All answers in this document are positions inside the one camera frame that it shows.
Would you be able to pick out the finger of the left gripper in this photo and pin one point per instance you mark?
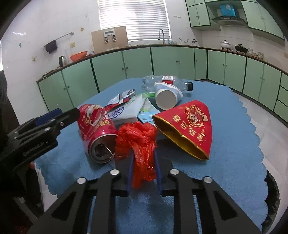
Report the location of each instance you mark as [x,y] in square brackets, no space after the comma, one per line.
[63,120]
[42,122]

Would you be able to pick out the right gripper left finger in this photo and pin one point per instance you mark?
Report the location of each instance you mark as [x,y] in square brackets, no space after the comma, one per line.
[88,203]

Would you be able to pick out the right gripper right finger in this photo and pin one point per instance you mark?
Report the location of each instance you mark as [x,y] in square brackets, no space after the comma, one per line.
[200,205]

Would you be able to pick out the crushed red soda can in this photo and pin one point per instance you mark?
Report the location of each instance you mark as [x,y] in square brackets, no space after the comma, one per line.
[98,133]

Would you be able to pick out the green white milk carton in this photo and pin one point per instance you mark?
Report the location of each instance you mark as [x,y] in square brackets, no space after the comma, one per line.
[125,106]

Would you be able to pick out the red plastic bag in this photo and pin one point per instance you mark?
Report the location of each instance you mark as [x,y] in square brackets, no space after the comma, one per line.
[140,139]

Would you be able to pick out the red gold paper bag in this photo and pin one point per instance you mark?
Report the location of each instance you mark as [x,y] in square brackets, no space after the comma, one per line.
[188,126]

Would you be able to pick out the blue white wrapper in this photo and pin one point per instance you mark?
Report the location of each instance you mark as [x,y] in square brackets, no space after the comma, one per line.
[146,112]

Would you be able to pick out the clear plastic bottle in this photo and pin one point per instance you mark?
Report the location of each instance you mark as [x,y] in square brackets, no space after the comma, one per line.
[150,82]

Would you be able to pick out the white blue paper cup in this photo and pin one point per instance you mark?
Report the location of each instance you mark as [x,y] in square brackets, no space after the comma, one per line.
[167,97]

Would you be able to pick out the black trash bin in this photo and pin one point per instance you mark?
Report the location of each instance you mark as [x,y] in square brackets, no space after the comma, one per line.
[272,201]

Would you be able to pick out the green lower cabinets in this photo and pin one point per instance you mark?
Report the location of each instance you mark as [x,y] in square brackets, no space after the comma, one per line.
[256,80]

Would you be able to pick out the green cabinets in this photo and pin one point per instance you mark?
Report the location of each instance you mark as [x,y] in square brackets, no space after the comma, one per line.
[259,20]
[256,80]

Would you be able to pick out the steel kettle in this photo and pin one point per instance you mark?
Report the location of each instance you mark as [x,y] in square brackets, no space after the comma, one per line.
[62,61]

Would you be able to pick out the orange basin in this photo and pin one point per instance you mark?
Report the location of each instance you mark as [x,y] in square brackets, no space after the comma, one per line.
[78,56]

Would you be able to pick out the dark hanging towel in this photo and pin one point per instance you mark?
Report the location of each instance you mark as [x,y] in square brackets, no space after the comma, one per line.
[51,46]

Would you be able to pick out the cardboard box on counter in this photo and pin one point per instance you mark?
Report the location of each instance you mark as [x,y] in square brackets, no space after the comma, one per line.
[109,39]

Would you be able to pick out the white window blinds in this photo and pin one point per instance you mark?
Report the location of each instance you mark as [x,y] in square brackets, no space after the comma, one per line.
[142,19]

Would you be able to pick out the chrome faucet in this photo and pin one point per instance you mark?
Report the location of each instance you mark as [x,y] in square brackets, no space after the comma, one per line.
[161,36]

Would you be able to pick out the white pot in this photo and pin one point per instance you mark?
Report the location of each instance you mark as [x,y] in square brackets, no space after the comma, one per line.
[225,45]

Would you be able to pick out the range hood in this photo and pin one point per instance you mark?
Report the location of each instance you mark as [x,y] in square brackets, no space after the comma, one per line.
[230,21]

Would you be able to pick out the green upper cabinets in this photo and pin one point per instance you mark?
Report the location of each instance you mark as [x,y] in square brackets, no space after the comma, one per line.
[259,20]

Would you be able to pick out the blue box above hood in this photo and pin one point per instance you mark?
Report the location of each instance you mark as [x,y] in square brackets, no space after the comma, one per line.
[227,10]

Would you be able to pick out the wall towel bar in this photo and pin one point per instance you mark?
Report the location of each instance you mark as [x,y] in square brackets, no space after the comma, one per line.
[68,34]

